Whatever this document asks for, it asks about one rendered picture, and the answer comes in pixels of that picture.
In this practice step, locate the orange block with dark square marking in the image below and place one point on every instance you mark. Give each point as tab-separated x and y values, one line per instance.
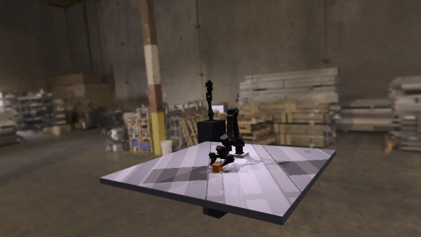
217	167

